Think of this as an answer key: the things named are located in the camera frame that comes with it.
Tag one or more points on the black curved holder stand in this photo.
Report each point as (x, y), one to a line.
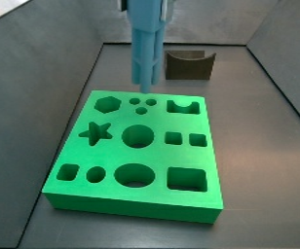
(189, 65)

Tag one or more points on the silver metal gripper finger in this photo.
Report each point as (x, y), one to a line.
(123, 5)

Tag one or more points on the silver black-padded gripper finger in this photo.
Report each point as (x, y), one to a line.
(167, 10)

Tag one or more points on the green shape-sorting foam board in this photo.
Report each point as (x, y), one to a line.
(139, 159)

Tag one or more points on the blue three-prong block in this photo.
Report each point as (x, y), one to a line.
(147, 35)

